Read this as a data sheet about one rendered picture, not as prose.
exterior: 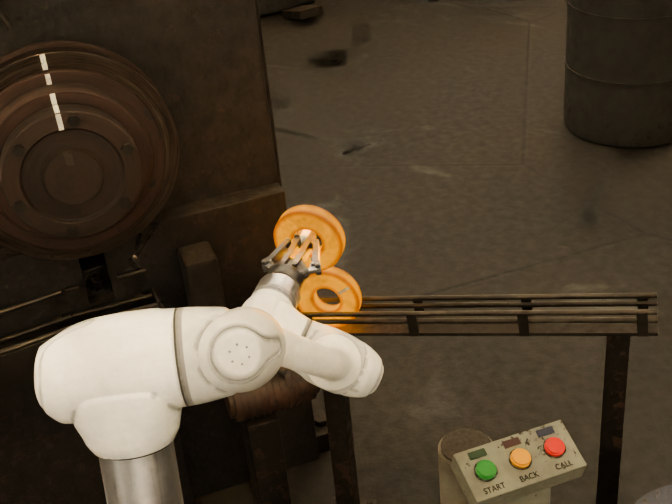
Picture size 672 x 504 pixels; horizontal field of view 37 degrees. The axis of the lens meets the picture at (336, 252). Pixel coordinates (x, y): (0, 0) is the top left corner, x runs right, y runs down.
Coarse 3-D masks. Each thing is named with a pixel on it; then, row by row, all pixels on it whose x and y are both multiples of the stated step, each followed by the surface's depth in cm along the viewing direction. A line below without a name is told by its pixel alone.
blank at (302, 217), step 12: (288, 216) 212; (300, 216) 212; (312, 216) 211; (324, 216) 211; (276, 228) 215; (288, 228) 214; (300, 228) 213; (312, 228) 213; (324, 228) 212; (336, 228) 212; (276, 240) 217; (324, 240) 214; (336, 240) 213; (324, 252) 215; (336, 252) 214; (324, 264) 217
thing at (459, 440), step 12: (456, 432) 217; (468, 432) 217; (480, 432) 216; (444, 444) 214; (456, 444) 214; (468, 444) 213; (480, 444) 213; (444, 456) 211; (444, 468) 212; (444, 480) 214; (456, 480) 211; (444, 492) 216; (456, 492) 213
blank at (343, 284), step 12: (312, 276) 229; (324, 276) 228; (336, 276) 227; (348, 276) 229; (312, 288) 231; (336, 288) 229; (348, 288) 228; (300, 300) 233; (312, 300) 233; (348, 300) 230; (360, 300) 231; (336, 324) 234
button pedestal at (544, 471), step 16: (528, 432) 201; (560, 432) 201; (480, 448) 198; (496, 448) 198; (512, 448) 198; (528, 448) 198; (544, 448) 198; (576, 448) 199; (464, 464) 196; (496, 464) 196; (512, 464) 196; (544, 464) 196; (560, 464) 196; (576, 464) 197; (464, 480) 194; (480, 480) 194; (496, 480) 194; (512, 480) 194; (528, 480) 194; (544, 480) 195; (560, 480) 198; (480, 496) 192; (496, 496) 192; (512, 496) 195; (528, 496) 198; (544, 496) 199
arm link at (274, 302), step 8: (264, 288) 192; (256, 296) 190; (264, 296) 189; (272, 296) 190; (280, 296) 191; (248, 304) 188; (256, 304) 187; (264, 304) 187; (272, 304) 188; (280, 304) 188; (288, 304) 190; (272, 312) 186; (280, 312) 187; (288, 312) 188; (296, 312) 189; (280, 320) 185; (288, 320) 186; (296, 320) 187; (304, 320) 188; (288, 328) 185; (296, 328) 186; (304, 328) 186
